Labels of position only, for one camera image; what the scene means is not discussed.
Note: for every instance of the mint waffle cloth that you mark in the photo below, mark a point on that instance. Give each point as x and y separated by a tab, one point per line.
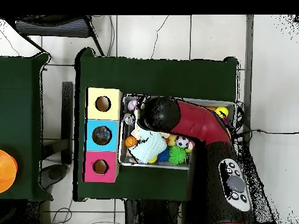
149	147

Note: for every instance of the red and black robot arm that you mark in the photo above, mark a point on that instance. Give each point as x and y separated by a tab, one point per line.
198	121

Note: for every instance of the shallow silver mesh bin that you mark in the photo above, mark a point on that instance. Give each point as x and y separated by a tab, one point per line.
126	161

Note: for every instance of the wooden box with three holes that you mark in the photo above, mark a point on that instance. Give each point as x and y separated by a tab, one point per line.
93	114

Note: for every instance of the white toy baseball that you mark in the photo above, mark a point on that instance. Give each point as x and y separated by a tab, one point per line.
132	105

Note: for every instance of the orange toy basketball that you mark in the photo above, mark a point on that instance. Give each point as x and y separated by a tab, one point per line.
130	141

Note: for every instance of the blue spiky rubber ball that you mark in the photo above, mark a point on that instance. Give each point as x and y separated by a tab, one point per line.
163	156

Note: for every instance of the yellow smiley ball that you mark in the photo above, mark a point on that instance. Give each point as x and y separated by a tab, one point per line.
153	160

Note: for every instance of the toy soccer ball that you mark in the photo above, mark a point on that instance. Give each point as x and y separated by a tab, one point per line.
182	141

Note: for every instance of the green spiky rubber ball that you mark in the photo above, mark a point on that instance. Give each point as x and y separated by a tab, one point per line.
177	155

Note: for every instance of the dark green table cloth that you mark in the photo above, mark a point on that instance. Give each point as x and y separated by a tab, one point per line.
151	77

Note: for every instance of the plain yellow ball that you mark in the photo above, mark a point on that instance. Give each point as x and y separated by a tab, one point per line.
222	112

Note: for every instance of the black upright panel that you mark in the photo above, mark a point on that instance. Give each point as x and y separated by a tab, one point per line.
67	116

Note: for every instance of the dark green side-table cloth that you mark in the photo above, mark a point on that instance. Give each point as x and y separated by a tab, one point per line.
21	116

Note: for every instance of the black chair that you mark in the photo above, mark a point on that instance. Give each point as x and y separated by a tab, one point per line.
51	28

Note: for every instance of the orange plastic bowl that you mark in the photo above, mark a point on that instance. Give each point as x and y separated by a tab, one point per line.
7	170

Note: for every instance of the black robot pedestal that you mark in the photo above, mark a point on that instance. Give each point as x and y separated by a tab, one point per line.
151	212

